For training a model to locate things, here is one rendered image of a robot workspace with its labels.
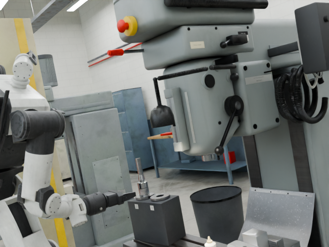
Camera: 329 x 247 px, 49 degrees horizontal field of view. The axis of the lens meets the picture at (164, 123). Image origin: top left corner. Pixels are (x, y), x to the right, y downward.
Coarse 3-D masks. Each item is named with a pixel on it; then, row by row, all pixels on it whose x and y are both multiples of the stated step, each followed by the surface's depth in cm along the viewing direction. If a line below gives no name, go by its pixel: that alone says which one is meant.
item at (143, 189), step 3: (147, 183) 169; (138, 186) 168; (141, 186) 166; (144, 186) 167; (147, 186) 168; (141, 189) 167; (144, 189) 167; (147, 189) 168; (141, 192) 167; (144, 192) 167; (147, 192) 167; (141, 195) 167; (144, 195) 167; (147, 195) 167
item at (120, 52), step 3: (108, 51) 118; (111, 51) 118; (114, 51) 119; (117, 51) 120; (120, 51) 120; (123, 51) 121; (126, 51) 122; (129, 51) 123; (132, 51) 124; (135, 51) 125; (138, 51) 125; (141, 51) 126; (108, 54) 119; (111, 54) 119; (114, 54) 119; (117, 54) 120; (120, 54) 121
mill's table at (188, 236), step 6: (186, 234) 165; (132, 240) 173; (138, 240) 168; (180, 240) 159; (186, 240) 160; (192, 240) 157; (198, 240) 155; (204, 240) 154; (126, 246) 165; (132, 246) 162; (138, 246) 161; (144, 246) 160; (150, 246) 160; (156, 246) 157; (162, 246) 156; (168, 246) 155; (174, 246) 157; (180, 246) 153; (186, 246) 152; (192, 246) 150; (198, 246) 149; (204, 246) 151; (216, 246) 146; (222, 246) 145
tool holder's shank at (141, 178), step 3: (138, 159) 167; (138, 162) 167; (138, 165) 167; (141, 165) 168; (138, 168) 167; (141, 168) 168; (138, 171) 167; (141, 171) 167; (138, 174) 168; (141, 174) 167; (141, 177) 167; (144, 177) 169; (141, 180) 167
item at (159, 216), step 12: (132, 204) 167; (144, 204) 161; (156, 204) 156; (168, 204) 157; (180, 204) 163; (132, 216) 168; (144, 216) 162; (156, 216) 157; (168, 216) 156; (180, 216) 162; (144, 228) 164; (156, 228) 158; (168, 228) 156; (180, 228) 161; (144, 240) 165; (156, 240) 160; (168, 240) 155
